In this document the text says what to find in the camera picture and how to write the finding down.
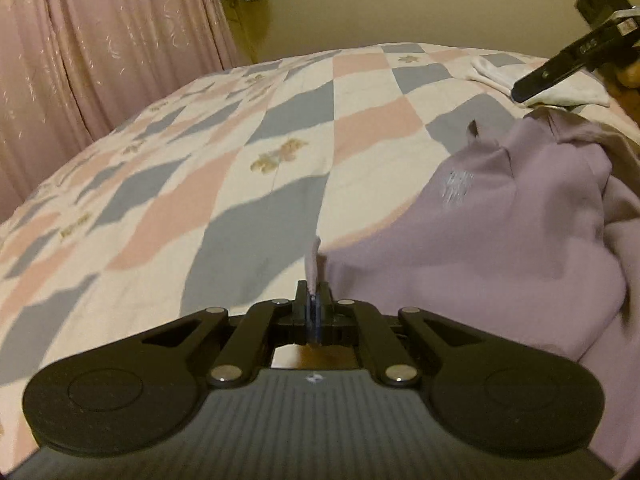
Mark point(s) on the pink curtain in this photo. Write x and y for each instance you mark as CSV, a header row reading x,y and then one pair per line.
x,y
74,70

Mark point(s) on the purple garment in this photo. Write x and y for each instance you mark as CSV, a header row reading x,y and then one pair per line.
x,y
533,237

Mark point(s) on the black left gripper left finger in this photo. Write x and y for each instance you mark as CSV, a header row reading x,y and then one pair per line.
x,y
266,326

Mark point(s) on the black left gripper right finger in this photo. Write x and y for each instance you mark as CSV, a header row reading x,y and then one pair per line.
x,y
359,325

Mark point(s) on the white sock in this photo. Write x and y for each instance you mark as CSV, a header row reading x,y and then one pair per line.
x,y
578,89

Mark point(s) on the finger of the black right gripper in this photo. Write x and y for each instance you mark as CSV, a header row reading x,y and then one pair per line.
x,y
604,46

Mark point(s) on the checkered pink blue quilt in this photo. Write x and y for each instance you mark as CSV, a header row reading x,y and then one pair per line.
x,y
215,194

